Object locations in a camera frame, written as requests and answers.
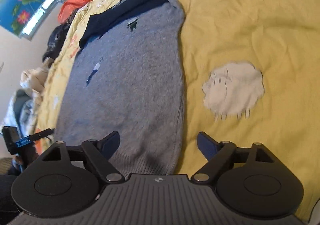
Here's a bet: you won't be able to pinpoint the orange plastic bag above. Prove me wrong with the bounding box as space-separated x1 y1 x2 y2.
57 0 93 24

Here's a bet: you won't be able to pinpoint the person's left hand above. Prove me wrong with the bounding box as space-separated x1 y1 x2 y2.
12 154 29 172

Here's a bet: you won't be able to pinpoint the grey navy knit sweater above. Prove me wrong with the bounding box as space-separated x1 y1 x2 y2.
54 0 185 176

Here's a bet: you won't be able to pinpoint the cream beige blanket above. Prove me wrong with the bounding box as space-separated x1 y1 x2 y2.
1 57 53 137

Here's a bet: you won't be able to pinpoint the dark clothes beside bed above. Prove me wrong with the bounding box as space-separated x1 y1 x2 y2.
42 8 79 62

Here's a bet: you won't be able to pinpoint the yellow cartoon print bedsheet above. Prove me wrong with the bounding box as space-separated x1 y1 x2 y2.
37 0 319 222

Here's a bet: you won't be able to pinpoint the window with metal frame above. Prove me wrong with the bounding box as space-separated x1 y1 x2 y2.
18 0 59 41

